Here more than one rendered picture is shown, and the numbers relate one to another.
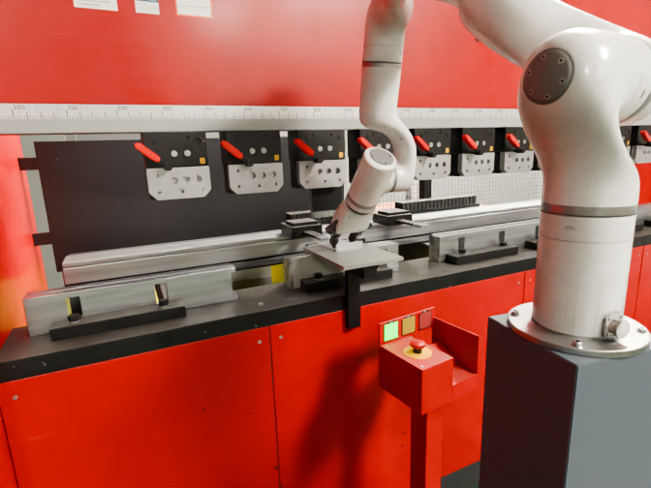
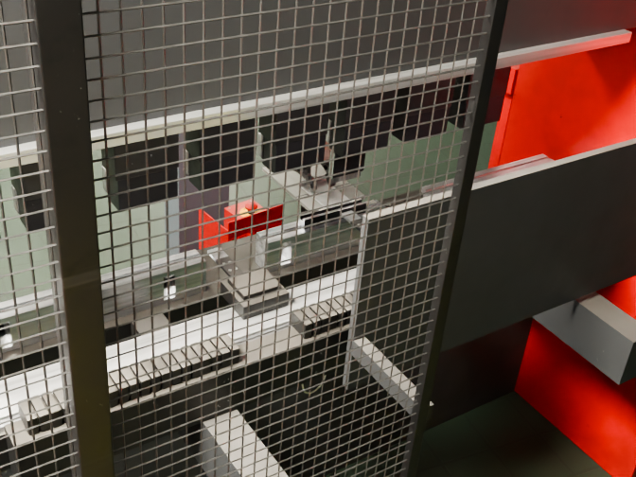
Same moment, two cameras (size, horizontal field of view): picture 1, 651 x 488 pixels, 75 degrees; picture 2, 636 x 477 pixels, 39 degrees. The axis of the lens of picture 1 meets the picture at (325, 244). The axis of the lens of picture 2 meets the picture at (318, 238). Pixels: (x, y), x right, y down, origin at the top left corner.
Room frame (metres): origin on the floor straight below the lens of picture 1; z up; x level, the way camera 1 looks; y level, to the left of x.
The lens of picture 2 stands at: (3.32, -0.44, 2.23)
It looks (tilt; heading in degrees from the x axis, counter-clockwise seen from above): 33 degrees down; 169
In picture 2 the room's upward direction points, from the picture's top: 5 degrees clockwise
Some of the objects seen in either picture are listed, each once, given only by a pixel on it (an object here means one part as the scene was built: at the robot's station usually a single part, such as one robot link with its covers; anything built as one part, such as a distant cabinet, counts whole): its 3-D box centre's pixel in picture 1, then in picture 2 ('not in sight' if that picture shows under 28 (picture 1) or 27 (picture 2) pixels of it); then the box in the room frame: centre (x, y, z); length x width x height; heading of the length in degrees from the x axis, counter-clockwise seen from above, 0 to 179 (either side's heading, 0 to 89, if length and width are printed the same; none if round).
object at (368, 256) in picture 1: (350, 253); (312, 183); (1.16, -0.07, 1.00); 0.26 x 0.18 x 0.01; 25
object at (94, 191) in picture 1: (215, 196); (549, 240); (1.66, 0.42, 1.12); 1.13 x 0.02 x 0.44; 115
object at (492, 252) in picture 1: (482, 254); not in sight; (1.50, -0.58, 0.89); 0.30 x 0.05 x 0.03; 115
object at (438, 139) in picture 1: (424, 154); (220, 147); (1.45, -0.35, 1.26); 0.15 x 0.09 x 0.17; 115
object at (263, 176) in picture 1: (251, 162); (419, 104); (1.20, 0.20, 1.26); 0.15 x 0.09 x 0.17; 115
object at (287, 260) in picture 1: (343, 262); (323, 235); (1.32, -0.06, 0.92); 0.39 x 0.06 x 0.10; 115
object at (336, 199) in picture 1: (325, 201); (346, 164); (1.30, -0.01, 1.13); 0.10 x 0.02 x 0.10; 115
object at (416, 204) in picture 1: (436, 202); (134, 380); (1.99, -0.53, 1.02); 0.44 x 0.06 x 0.04; 115
